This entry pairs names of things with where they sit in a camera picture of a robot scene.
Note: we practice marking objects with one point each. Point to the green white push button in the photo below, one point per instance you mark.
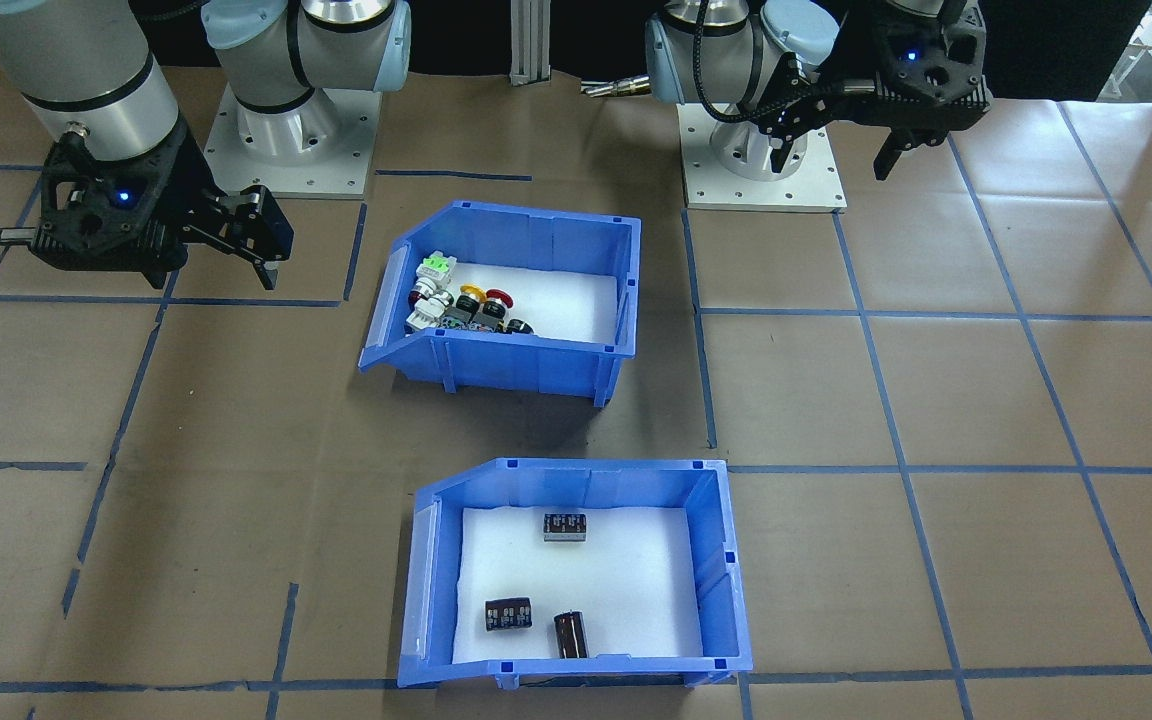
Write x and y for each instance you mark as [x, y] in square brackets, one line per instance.
[436, 268]

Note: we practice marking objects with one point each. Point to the blue bin with capacitors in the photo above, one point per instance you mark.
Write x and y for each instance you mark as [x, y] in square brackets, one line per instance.
[576, 480]

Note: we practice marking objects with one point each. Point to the white contact block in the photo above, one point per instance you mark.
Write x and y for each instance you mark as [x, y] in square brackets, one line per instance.
[424, 318]

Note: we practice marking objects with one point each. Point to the yellow mushroom push button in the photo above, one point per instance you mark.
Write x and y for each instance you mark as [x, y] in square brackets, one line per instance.
[469, 293]

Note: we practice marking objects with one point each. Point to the red mushroom push button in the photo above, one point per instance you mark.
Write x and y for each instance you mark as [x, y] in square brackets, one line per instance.
[499, 297]

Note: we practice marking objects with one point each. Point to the black push button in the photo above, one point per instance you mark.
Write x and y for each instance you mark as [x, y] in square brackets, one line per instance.
[518, 326]

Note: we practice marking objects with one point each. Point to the aluminium frame bars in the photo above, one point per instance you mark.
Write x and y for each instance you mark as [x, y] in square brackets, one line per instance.
[531, 40]

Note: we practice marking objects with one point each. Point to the pile of push-button switches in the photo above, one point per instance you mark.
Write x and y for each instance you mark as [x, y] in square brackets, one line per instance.
[566, 300]

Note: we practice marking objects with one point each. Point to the black capacitor white print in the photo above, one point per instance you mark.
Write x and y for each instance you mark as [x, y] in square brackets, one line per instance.
[566, 527]
[508, 614]

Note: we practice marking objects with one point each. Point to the black switch green terminals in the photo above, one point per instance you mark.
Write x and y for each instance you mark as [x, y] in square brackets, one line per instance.
[458, 320]

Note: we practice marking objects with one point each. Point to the white foam liner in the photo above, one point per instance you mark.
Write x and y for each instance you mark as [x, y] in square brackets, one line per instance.
[626, 580]

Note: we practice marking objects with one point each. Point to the blue bin with buttons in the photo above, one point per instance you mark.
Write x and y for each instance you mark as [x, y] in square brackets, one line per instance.
[536, 365]

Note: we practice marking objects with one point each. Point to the black frame cover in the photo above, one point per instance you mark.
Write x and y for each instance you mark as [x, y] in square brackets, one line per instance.
[1056, 50]

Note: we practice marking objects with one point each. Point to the white square base plate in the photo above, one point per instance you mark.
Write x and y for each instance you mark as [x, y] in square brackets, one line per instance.
[816, 190]
[336, 170]

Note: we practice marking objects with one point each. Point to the dark maroon cylindrical capacitor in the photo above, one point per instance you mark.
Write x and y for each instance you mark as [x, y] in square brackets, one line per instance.
[570, 635]

